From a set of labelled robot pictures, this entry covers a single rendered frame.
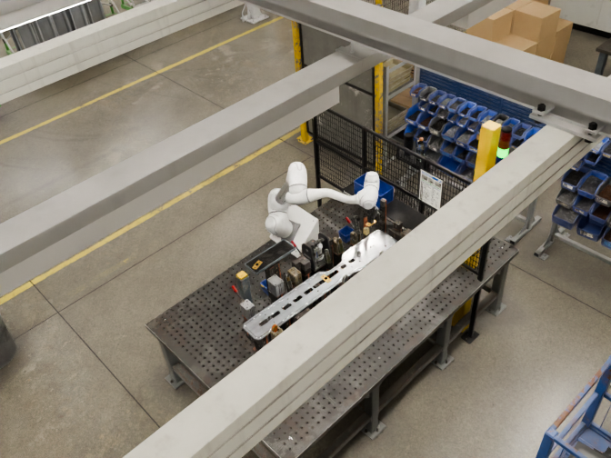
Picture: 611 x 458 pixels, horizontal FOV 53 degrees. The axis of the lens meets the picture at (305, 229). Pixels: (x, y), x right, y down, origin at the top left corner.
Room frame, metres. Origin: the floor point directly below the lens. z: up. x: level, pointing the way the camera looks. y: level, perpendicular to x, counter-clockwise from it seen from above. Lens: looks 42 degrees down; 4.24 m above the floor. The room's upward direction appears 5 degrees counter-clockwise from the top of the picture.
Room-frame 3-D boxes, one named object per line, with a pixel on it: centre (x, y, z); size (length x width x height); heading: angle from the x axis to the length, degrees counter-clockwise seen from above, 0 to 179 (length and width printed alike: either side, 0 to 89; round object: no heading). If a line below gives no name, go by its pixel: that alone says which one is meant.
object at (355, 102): (5.97, -0.49, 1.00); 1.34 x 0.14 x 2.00; 40
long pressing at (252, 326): (3.07, -0.10, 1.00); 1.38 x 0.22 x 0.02; 128
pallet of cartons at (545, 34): (7.44, -2.98, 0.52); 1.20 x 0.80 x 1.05; 127
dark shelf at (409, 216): (3.80, -0.70, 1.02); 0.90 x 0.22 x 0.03; 38
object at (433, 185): (3.64, -0.98, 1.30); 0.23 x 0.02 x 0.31; 38
